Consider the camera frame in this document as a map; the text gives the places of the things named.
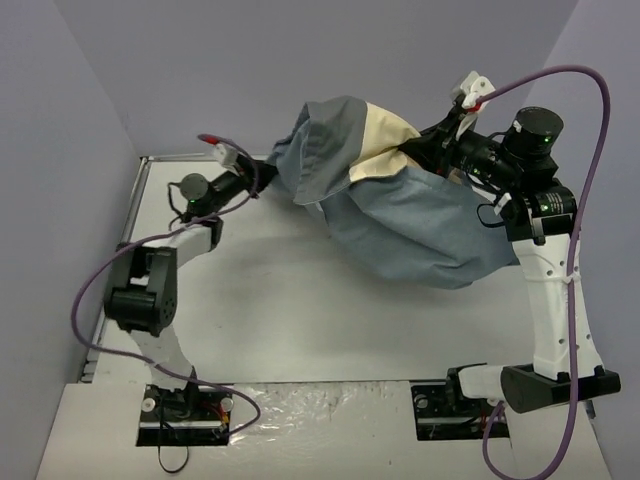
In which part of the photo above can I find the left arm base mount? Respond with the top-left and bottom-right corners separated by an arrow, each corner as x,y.
136,385 -> 234,447

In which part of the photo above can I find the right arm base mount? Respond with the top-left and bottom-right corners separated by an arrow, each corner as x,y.
410,380 -> 493,442

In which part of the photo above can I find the thin black cable loop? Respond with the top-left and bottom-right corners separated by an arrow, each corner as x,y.
156,439 -> 191,474

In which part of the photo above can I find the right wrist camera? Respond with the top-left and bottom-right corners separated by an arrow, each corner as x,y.
450,70 -> 496,112

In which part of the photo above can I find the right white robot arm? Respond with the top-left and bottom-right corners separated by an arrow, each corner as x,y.
399,107 -> 621,413

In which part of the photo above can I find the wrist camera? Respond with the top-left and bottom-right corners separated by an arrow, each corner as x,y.
211,143 -> 238,170
450,70 -> 496,112

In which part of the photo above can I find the striped pillowcase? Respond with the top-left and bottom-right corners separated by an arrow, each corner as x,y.
267,96 -> 518,290

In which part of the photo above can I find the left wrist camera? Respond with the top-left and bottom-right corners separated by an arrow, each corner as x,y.
211,143 -> 238,170

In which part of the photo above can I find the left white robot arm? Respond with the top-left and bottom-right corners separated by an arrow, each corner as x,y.
104,155 -> 277,418

